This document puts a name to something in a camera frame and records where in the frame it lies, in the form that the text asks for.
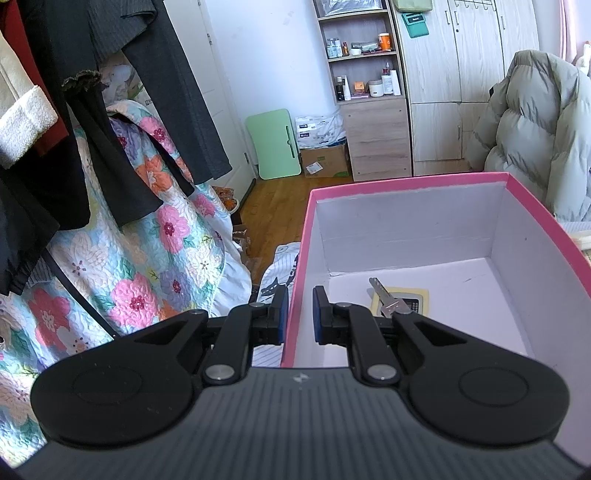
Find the teal wall organizer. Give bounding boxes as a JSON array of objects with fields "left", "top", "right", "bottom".
[{"left": 402, "top": 12, "right": 429, "bottom": 38}]

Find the white printed table cloth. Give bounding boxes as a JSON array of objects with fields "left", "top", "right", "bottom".
[{"left": 252, "top": 242, "right": 301, "bottom": 368}]

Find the white jar on shelf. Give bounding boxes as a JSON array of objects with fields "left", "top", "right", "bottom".
[{"left": 368, "top": 80, "right": 385, "bottom": 98}]

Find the white fleece cuff garment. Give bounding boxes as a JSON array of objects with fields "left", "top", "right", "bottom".
[{"left": 1, "top": 86, "right": 58, "bottom": 169}]

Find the dark hanging garment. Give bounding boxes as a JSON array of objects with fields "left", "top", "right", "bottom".
[{"left": 1, "top": 1, "right": 231, "bottom": 295}]

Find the orange bottle on shelf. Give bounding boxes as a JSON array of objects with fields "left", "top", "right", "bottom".
[{"left": 378, "top": 32, "right": 393, "bottom": 52}]

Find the brown cardboard box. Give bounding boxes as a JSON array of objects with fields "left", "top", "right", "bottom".
[{"left": 301, "top": 144, "right": 351, "bottom": 178}]

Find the wooden shelf cabinet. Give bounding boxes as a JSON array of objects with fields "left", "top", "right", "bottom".
[{"left": 314, "top": 1, "right": 413, "bottom": 181}]

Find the floral quilted blanket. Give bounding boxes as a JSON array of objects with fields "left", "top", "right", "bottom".
[{"left": 0, "top": 55, "right": 253, "bottom": 467}]

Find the light wood wardrobe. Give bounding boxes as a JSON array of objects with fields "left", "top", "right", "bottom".
[{"left": 391, "top": 0, "right": 539, "bottom": 176}]

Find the pack of white packages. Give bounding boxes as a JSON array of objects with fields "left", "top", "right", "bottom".
[{"left": 295, "top": 111, "right": 346, "bottom": 150}]

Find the pink cardboard shoe box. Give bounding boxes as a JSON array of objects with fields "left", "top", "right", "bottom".
[{"left": 283, "top": 173, "right": 590, "bottom": 462}]

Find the grey puffer jacket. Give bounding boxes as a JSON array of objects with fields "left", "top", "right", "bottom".
[{"left": 465, "top": 50, "right": 590, "bottom": 222}]

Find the cream remote under key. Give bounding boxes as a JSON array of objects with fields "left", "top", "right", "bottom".
[{"left": 370, "top": 287, "right": 430, "bottom": 316}]

